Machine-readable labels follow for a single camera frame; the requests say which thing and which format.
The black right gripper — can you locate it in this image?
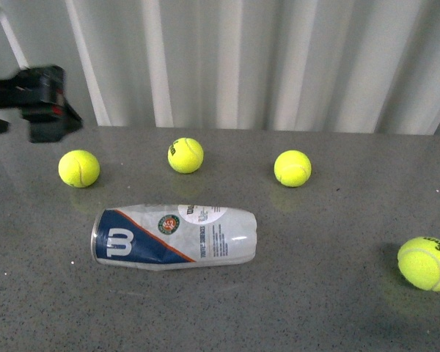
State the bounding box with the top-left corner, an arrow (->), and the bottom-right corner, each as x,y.
0,65 -> 83,143

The Wilson tennis ball can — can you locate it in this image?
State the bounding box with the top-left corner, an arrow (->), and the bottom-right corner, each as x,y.
91,205 -> 257,271

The far left yellow tennis ball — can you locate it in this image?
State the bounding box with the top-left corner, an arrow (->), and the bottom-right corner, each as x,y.
58,150 -> 100,188

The tennis ball with black logo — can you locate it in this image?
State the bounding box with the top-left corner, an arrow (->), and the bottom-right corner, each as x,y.
167,137 -> 204,174

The plain yellow tennis ball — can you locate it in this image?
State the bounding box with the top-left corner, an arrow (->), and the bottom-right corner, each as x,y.
274,150 -> 312,188

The Wilson 3 tennis ball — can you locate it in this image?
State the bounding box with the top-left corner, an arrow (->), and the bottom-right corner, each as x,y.
397,237 -> 440,292

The white pleated curtain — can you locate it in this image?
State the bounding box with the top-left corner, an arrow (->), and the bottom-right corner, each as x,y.
0,1 -> 440,135

